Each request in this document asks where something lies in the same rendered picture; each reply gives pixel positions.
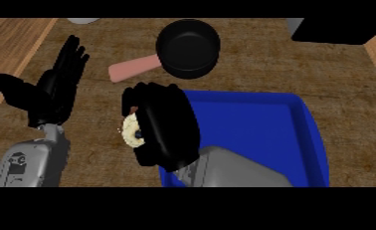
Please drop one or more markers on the cream frosted cupcake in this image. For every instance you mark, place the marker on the cream frosted cupcake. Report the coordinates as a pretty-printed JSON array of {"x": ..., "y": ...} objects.
[{"x": 131, "y": 131}]

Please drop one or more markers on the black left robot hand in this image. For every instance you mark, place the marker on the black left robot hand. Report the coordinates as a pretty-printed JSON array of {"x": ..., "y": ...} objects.
[{"x": 51, "y": 94}]

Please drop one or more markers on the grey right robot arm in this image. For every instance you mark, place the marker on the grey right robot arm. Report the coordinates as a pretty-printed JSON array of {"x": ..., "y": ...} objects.
[{"x": 234, "y": 171}]

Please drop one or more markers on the black appliance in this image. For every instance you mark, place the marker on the black appliance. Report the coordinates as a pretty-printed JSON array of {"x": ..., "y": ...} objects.
[{"x": 331, "y": 30}]

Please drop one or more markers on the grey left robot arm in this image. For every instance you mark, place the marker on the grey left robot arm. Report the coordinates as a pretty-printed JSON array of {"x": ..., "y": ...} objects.
[{"x": 31, "y": 161}]

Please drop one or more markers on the pale grey round object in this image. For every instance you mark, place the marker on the pale grey round object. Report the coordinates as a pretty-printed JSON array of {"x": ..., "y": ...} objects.
[{"x": 82, "y": 20}]

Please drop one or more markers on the blue tray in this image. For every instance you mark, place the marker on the blue tray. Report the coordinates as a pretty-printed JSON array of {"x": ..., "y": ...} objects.
[{"x": 259, "y": 124}]

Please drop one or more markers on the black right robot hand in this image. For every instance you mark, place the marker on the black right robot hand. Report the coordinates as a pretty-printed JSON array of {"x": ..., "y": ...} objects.
[{"x": 166, "y": 124}]

